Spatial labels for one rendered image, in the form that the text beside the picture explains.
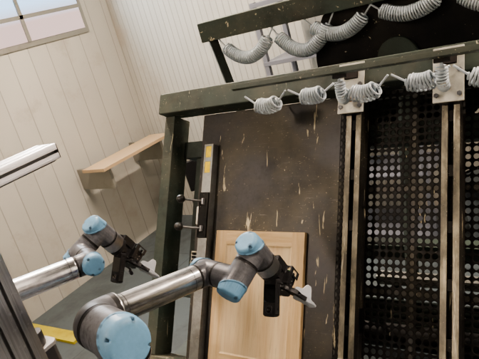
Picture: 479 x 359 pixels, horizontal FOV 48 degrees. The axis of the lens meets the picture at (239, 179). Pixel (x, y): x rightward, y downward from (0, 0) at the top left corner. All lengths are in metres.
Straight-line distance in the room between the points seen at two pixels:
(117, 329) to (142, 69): 5.16
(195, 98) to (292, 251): 0.83
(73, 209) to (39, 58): 1.51
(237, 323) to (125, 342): 1.07
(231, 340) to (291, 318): 0.31
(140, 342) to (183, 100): 1.45
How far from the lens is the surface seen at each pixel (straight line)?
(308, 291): 1.74
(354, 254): 1.98
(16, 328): 1.48
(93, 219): 2.00
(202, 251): 2.39
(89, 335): 1.34
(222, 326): 2.35
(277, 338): 2.20
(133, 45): 6.28
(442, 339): 1.89
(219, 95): 2.40
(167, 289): 1.52
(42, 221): 5.54
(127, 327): 1.29
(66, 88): 5.83
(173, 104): 2.57
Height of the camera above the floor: 2.27
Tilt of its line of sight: 18 degrees down
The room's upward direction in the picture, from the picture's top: 16 degrees counter-clockwise
